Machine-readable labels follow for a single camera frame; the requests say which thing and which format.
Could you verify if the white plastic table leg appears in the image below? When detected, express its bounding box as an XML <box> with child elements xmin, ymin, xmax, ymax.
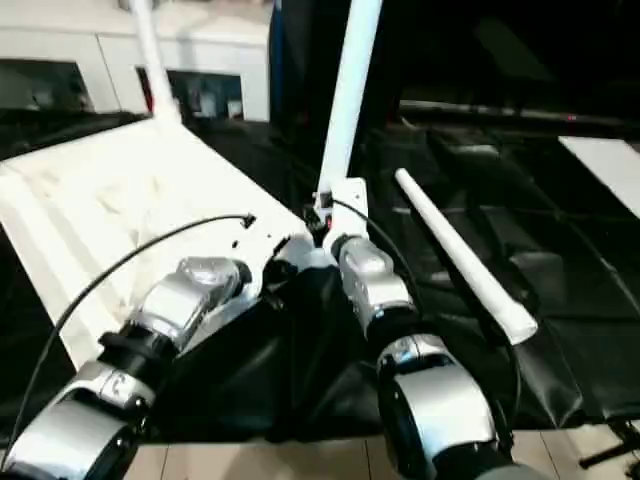
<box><xmin>394</xmin><ymin>168</ymin><xmax>540</xmax><ymax>346</ymax></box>
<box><xmin>129</xmin><ymin>0</ymin><xmax>182</xmax><ymax>125</ymax></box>
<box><xmin>313</xmin><ymin>0</ymin><xmax>382</xmax><ymax>196</ymax></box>

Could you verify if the black stand leg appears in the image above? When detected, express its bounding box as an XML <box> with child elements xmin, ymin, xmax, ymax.
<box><xmin>579</xmin><ymin>419</ymin><xmax>640</xmax><ymax>470</ymax></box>

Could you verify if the black case with yellow label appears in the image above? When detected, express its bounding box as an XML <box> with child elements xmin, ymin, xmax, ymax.
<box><xmin>267</xmin><ymin>0</ymin><xmax>401</xmax><ymax>124</ymax></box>

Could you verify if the white plastic table top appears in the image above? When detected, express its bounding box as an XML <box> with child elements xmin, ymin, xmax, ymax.
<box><xmin>0</xmin><ymin>112</ymin><xmax>341</xmax><ymax>374</ymax></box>

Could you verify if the black table mat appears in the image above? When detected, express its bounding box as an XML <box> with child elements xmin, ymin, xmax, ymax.
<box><xmin>0</xmin><ymin>104</ymin><xmax>640</xmax><ymax>446</ymax></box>

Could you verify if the grey metal bar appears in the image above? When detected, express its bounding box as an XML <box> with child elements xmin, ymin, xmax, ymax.
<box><xmin>399</xmin><ymin>99</ymin><xmax>640</xmax><ymax>127</ymax></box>

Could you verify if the white flat board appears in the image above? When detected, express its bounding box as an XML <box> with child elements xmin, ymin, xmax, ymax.
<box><xmin>558</xmin><ymin>135</ymin><xmax>640</xmax><ymax>220</ymax></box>

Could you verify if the white sideboard cabinet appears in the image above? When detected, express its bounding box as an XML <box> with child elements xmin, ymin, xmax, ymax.
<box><xmin>0</xmin><ymin>0</ymin><xmax>272</xmax><ymax>121</ymax></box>

